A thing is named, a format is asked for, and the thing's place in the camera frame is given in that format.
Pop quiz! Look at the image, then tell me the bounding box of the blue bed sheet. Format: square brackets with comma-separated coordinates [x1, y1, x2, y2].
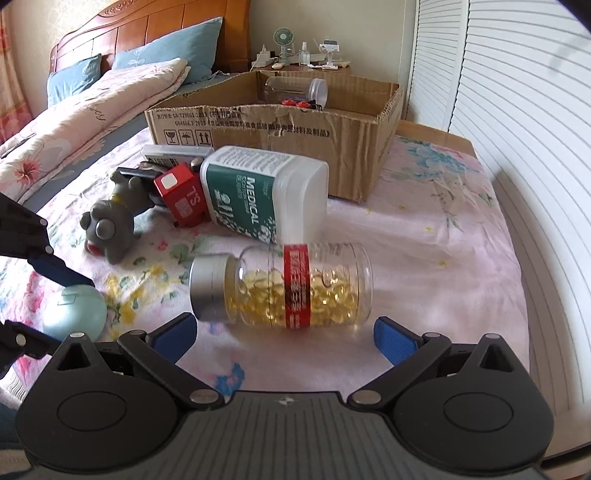
[22, 71, 242, 213]

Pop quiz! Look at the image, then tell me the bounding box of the blue pillow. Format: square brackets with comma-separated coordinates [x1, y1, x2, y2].
[46, 54, 102, 107]
[111, 17, 223, 84]

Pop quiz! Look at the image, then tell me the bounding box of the jar of yellow capsules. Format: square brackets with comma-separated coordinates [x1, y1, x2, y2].
[189, 243, 374, 330]

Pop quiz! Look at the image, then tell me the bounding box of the red fidget cube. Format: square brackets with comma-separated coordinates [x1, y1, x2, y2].
[153, 163, 211, 228]

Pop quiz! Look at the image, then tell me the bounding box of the clear spray bottle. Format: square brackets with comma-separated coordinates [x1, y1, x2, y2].
[298, 41, 311, 66]

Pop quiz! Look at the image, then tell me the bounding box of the white phone stand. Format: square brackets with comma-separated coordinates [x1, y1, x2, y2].
[318, 39, 341, 70]

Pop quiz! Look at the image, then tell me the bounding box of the pink floral table cloth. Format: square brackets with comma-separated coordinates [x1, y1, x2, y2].
[33, 122, 529, 395]

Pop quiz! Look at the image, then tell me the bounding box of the clear plastic jar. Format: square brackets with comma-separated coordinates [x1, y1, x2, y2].
[263, 76, 329, 108]

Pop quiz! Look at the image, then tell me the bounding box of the wooden headboard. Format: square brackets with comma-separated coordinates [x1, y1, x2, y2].
[49, 0, 250, 73]

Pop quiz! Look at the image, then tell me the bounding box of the small green desk fan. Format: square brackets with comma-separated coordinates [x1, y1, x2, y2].
[273, 27, 294, 65]

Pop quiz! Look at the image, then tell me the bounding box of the brown cardboard box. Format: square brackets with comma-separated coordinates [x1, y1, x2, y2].
[145, 70, 403, 202]

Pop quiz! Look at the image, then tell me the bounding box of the white medical cotton container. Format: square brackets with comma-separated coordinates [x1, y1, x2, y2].
[199, 146, 329, 244]

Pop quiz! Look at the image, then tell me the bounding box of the clear flat plastic case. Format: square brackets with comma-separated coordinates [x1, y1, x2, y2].
[141, 144, 214, 169]

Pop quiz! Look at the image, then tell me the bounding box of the wooden nightstand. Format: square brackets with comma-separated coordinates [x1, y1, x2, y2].
[252, 63, 352, 75]

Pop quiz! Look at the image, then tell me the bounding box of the grey rhino squeeze toy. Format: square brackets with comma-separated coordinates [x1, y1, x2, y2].
[80, 179, 154, 265]

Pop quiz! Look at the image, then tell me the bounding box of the pink floral quilt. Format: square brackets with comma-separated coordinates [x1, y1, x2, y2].
[0, 57, 192, 204]

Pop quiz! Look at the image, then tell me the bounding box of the light teal oval case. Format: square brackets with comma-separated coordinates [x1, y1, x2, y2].
[41, 285, 107, 341]

